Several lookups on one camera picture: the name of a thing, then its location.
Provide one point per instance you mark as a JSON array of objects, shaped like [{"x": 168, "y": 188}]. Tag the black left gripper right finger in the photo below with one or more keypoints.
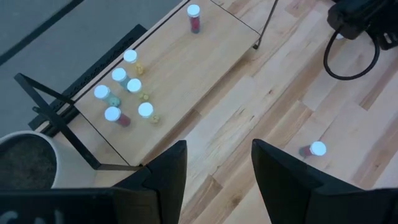
[{"x": 311, "y": 205}]

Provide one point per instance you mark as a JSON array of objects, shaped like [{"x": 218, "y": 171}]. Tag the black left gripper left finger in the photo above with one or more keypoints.
[{"x": 93, "y": 208}]

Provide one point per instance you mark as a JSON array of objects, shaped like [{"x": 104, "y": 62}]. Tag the yellow pill bottle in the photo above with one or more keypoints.
[
  {"x": 145, "y": 109},
  {"x": 130, "y": 56},
  {"x": 134, "y": 85}
]

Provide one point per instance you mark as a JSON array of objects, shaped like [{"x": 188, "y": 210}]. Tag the teal pill bottle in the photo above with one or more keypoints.
[
  {"x": 101, "y": 91},
  {"x": 119, "y": 74}
]

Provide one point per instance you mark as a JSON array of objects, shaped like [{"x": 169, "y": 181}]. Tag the wooden shelf with black legs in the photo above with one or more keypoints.
[{"x": 186, "y": 68}]

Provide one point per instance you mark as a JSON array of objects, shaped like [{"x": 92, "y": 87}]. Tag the white plant pot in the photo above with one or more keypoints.
[{"x": 71, "y": 174}]

